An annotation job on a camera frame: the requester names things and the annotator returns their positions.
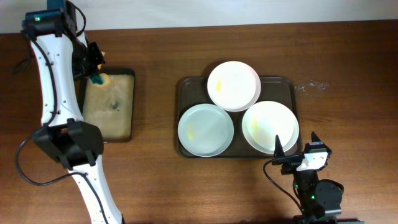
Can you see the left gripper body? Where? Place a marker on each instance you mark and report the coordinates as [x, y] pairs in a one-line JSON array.
[[87, 59]]

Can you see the cream white plate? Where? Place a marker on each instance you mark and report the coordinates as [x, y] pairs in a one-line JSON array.
[[265, 121]]

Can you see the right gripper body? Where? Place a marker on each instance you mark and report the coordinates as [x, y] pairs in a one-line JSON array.
[[290, 167]]

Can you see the pale green plate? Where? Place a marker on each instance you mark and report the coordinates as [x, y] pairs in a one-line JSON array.
[[205, 130]]

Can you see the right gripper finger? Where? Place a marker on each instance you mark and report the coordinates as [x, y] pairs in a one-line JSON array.
[[278, 151], [314, 137]]

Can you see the green yellow sponge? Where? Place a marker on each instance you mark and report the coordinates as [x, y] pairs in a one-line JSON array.
[[100, 81]]

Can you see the black soapy water tray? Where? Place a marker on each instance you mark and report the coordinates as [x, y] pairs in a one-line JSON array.
[[110, 106]]

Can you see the pink white plate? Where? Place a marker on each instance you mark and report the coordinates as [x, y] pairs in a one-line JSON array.
[[233, 86]]

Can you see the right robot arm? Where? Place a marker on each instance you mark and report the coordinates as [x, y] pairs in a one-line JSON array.
[[318, 200]]

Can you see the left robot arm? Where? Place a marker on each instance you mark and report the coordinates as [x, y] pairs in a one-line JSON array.
[[64, 55]]

